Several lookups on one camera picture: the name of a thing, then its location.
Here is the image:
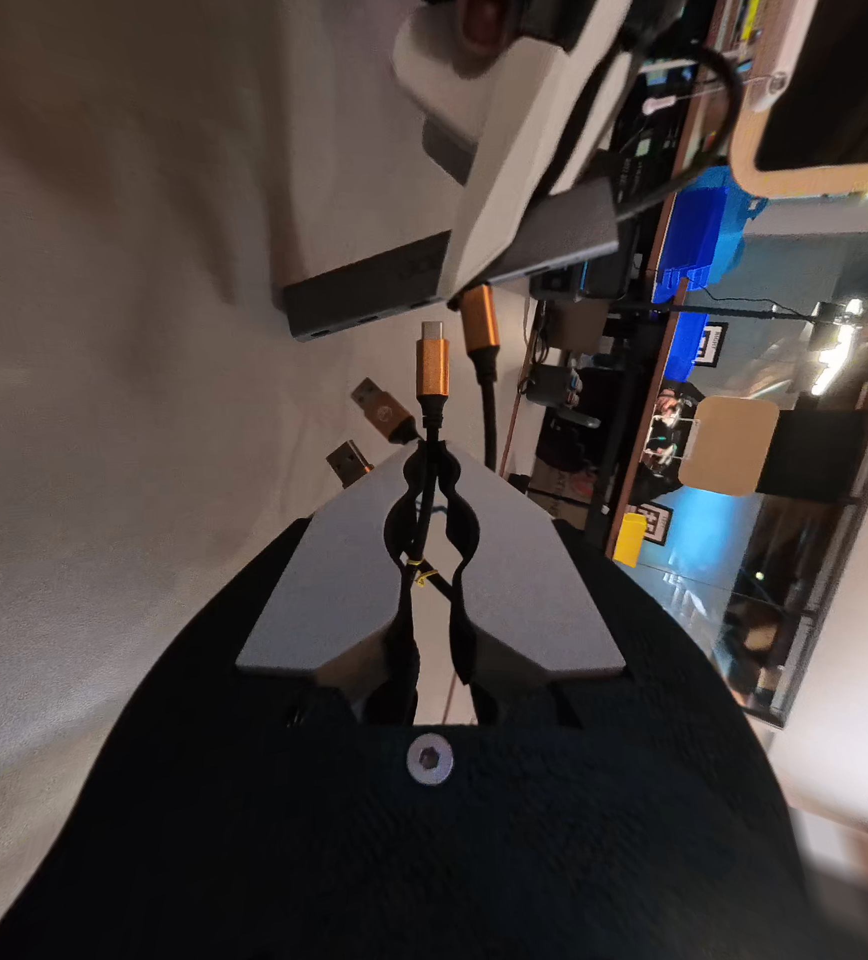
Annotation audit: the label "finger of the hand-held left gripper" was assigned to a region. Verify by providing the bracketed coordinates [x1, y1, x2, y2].
[443, 13, 635, 303]
[392, 13, 519, 145]

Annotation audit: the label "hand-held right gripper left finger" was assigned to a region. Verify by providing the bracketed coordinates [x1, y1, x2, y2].
[235, 439, 426, 726]

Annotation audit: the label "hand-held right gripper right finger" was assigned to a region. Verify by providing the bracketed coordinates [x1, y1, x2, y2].
[437, 439, 627, 727]

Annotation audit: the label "thick black hub cable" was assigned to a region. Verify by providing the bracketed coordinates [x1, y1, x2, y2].
[546, 41, 744, 222]

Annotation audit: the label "black usb-c cable blue tie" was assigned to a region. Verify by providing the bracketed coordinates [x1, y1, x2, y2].
[325, 283, 501, 490]

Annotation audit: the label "black usb-c cable yellow tie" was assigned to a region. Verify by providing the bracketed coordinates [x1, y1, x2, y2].
[350, 321, 457, 601]

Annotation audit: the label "person's left hand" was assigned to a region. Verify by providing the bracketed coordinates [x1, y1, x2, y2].
[460, 0, 514, 58]

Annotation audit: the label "yellow plastic bin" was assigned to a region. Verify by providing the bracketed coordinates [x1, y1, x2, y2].
[611, 511, 648, 570]

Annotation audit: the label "black charging case with display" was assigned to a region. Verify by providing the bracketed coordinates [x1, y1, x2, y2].
[530, 247, 630, 303]

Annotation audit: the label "black white printed tag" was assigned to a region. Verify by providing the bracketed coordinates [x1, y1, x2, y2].
[692, 321, 729, 369]
[635, 502, 675, 546]

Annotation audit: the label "wooden desk black legs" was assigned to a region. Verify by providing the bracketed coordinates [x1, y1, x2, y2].
[600, 0, 727, 560]

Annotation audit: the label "large blue plastic bin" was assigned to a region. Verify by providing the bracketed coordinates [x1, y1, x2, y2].
[651, 165, 768, 305]

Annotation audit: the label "small black charging case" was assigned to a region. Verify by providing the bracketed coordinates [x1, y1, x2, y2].
[522, 362, 583, 410]

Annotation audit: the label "small blue plastic bin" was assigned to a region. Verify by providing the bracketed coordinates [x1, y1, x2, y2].
[659, 311, 708, 376]

